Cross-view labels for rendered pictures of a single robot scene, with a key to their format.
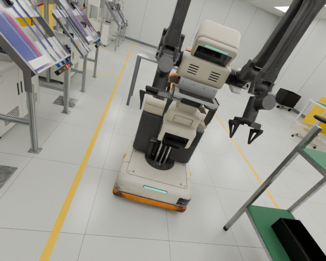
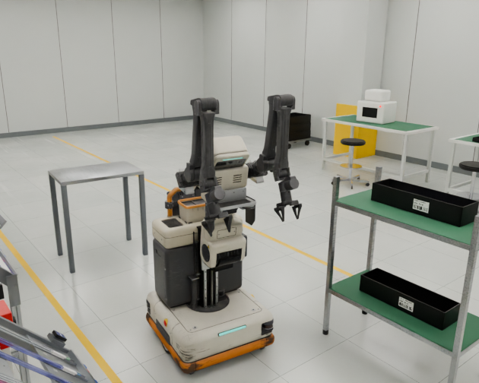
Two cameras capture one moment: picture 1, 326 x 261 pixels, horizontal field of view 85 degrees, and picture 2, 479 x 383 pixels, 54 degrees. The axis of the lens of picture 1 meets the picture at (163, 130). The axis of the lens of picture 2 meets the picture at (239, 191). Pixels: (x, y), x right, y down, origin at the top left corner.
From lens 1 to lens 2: 162 cm
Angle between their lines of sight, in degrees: 25
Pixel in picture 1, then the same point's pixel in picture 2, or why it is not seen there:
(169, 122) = (215, 242)
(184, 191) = (263, 313)
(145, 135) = (179, 280)
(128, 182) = (199, 341)
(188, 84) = not seen: hidden behind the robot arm
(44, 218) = not seen: outside the picture
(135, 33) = not seen: outside the picture
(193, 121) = (236, 228)
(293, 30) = (282, 132)
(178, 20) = (210, 159)
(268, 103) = (294, 184)
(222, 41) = (233, 150)
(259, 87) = (280, 174)
